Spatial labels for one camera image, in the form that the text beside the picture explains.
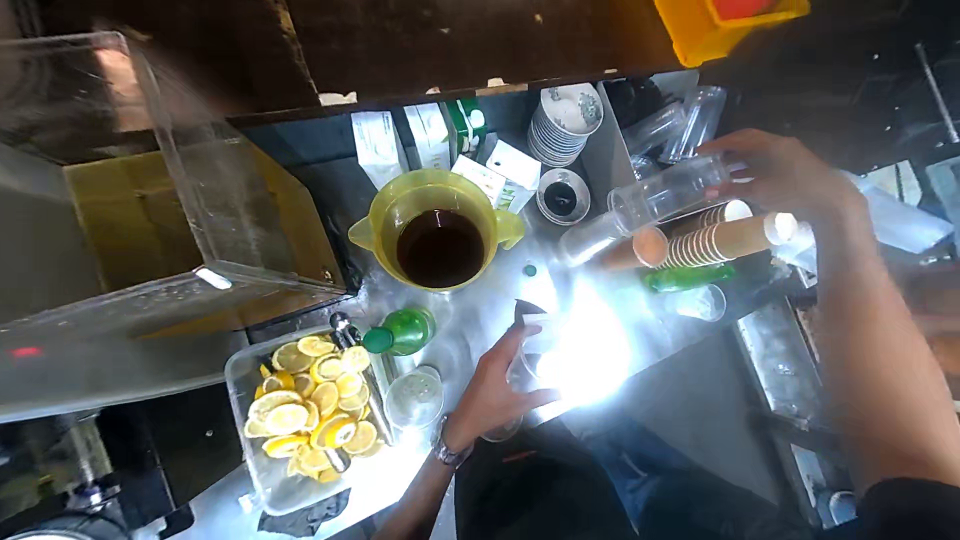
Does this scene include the person's right hand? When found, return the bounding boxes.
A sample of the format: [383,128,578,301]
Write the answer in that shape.
[696,128,865,223]

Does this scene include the person's left hand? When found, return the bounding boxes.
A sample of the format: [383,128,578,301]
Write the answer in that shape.
[435,322,562,456]

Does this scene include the clear plastic cup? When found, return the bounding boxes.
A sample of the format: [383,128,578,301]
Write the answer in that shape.
[507,313,560,394]
[384,365,445,432]
[664,283,728,324]
[480,414,525,444]

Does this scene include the stack of clear plastic cups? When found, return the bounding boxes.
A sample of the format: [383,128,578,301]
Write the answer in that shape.
[558,153,751,268]

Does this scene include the person's right forearm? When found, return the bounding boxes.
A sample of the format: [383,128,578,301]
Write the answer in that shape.
[814,193,960,489]

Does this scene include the person's left forearm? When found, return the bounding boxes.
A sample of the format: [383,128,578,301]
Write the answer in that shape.
[373,442,468,540]

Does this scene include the clear tall plastic cups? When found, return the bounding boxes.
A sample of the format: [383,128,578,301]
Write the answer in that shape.
[624,102,687,157]
[660,85,728,165]

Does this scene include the stack of brown paper cups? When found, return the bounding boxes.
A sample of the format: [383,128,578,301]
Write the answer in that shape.
[632,211,798,270]
[600,198,753,271]

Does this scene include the person's body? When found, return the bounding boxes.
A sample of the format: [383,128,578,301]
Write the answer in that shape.
[453,418,639,540]

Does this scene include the green bottle with green cap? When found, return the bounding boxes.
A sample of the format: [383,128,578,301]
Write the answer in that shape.
[362,306,437,357]

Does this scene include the yellow plastic crate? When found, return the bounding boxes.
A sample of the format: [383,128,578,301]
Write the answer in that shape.
[654,0,812,69]

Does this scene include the metal tongs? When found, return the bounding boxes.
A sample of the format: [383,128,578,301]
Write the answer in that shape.
[329,311,396,448]

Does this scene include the green plastic bottle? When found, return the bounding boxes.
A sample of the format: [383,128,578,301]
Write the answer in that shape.
[644,264,737,293]

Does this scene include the yellow translucent plastic pitcher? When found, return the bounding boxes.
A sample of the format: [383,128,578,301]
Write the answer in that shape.
[348,168,527,293]

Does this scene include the white bowl with dark contents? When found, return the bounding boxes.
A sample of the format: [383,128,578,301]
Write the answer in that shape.
[535,168,592,227]

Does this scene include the person's legs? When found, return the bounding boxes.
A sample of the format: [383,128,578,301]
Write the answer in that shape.
[577,420,826,540]

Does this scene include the stack of patterned bowls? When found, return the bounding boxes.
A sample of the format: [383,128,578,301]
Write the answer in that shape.
[527,82,605,168]

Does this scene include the clear plastic bag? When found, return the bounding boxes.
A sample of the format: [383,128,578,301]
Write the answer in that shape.
[840,171,956,255]

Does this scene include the pile of lemon slices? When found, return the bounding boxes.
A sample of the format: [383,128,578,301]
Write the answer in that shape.
[243,334,385,484]

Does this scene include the green and white carton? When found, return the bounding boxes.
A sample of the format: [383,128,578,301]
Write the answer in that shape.
[441,97,489,160]

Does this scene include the dark grey cloth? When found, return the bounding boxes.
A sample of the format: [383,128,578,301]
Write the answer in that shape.
[257,488,352,538]

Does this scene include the clear rectangular plastic tub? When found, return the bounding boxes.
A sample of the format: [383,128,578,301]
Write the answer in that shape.
[224,322,396,517]

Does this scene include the dark wooden shelf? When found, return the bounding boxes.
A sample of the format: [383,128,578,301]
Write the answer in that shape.
[210,0,699,127]

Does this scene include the large clear acrylic display case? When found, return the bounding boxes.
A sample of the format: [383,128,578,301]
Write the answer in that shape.
[0,30,349,425]

